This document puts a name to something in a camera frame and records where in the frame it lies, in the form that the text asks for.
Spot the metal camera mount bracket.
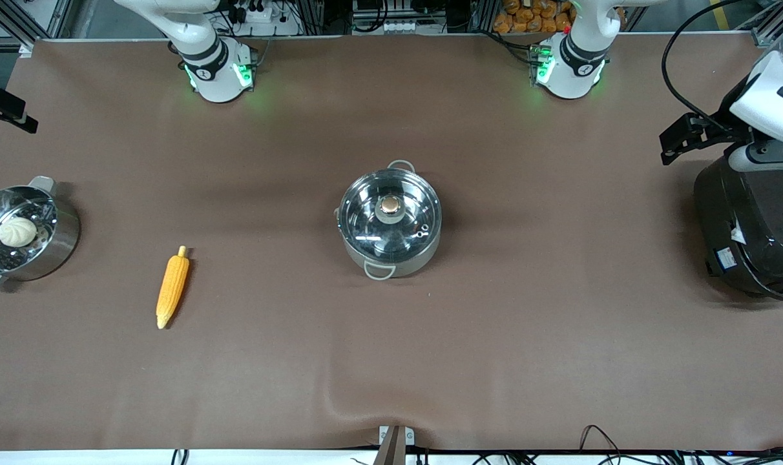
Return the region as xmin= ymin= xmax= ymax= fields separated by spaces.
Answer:
xmin=373 ymin=425 xmax=415 ymax=465

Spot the stainless steel steamer pot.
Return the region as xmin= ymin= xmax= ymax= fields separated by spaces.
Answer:
xmin=0 ymin=176 xmax=81 ymax=292

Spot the yellow corn cob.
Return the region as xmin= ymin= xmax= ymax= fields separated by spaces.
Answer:
xmin=156 ymin=245 xmax=191 ymax=330

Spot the black rice cooker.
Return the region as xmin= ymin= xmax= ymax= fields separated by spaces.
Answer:
xmin=693 ymin=152 xmax=783 ymax=304

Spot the aluminium frame profile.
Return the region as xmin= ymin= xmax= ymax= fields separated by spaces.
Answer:
xmin=0 ymin=0 xmax=76 ymax=54
xmin=744 ymin=0 xmax=783 ymax=47

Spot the brown table mat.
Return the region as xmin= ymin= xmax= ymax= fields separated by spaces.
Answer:
xmin=0 ymin=36 xmax=783 ymax=453

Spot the bag of orange items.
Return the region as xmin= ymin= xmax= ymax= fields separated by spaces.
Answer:
xmin=493 ymin=0 xmax=573 ymax=34

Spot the grey cooking pot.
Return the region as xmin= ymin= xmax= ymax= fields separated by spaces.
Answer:
xmin=334 ymin=160 xmax=443 ymax=280

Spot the black looped cable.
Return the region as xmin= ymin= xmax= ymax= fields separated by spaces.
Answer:
xmin=579 ymin=424 xmax=620 ymax=454

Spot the white power strip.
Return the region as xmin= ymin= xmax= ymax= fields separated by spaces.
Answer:
xmin=351 ymin=19 xmax=445 ymax=36

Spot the white steamed bun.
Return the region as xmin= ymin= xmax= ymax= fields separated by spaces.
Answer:
xmin=0 ymin=216 xmax=39 ymax=248

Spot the glass pot lid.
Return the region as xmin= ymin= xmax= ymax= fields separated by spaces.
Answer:
xmin=339 ymin=169 xmax=443 ymax=262

